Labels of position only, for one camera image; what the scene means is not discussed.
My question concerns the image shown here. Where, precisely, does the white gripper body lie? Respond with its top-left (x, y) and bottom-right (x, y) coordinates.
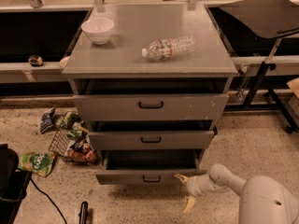
top-left (187, 175), bottom-right (207, 197)

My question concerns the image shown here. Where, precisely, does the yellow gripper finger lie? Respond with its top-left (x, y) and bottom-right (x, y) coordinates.
top-left (183, 196), bottom-right (196, 214)
top-left (175, 174), bottom-right (189, 184)

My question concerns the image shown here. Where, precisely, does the grey bottom drawer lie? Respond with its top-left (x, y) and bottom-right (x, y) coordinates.
top-left (96, 149), bottom-right (206, 185)

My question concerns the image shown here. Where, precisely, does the grey drawer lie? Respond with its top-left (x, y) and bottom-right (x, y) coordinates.
top-left (74, 78), bottom-right (228, 121)
top-left (96, 149), bottom-right (206, 185)
top-left (89, 120), bottom-right (215, 150)

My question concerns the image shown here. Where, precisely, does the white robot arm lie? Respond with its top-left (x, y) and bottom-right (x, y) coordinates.
top-left (175, 163), bottom-right (299, 224)

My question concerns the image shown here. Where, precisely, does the grey middle drawer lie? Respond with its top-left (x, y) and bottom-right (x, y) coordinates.
top-left (89, 120), bottom-right (215, 150)

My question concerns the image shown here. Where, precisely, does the grey drawer cabinet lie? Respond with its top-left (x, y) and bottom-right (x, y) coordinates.
top-left (61, 2), bottom-right (239, 156)

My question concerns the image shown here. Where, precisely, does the grey top drawer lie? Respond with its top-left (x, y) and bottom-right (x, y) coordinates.
top-left (74, 78), bottom-right (228, 121)

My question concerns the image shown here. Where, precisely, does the clear plastic water bottle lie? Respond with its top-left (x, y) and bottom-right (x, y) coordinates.
top-left (141, 35), bottom-right (195, 61)

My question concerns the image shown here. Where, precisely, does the green snack bag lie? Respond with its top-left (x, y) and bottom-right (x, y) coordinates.
top-left (18, 152), bottom-right (55, 177)

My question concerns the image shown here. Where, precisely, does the blue snack bag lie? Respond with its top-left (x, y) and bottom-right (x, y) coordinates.
top-left (39, 107), bottom-right (55, 133)

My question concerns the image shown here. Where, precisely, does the white ceramic bowl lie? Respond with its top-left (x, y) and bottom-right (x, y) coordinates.
top-left (81, 18), bottom-right (114, 45)

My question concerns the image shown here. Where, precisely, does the black stand with tray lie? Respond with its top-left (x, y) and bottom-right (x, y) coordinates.
top-left (212, 0), bottom-right (299, 133)

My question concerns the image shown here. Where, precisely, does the black handle near floor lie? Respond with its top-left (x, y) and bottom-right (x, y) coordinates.
top-left (78, 201), bottom-right (88, 224)

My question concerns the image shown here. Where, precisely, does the wire basket with snacks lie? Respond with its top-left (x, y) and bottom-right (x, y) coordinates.
top-left (49, 111), bottom-right (99, 164)

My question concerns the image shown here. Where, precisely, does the black cable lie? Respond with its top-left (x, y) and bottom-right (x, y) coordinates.
top-left (29, 176), bottom-right (68, 224)

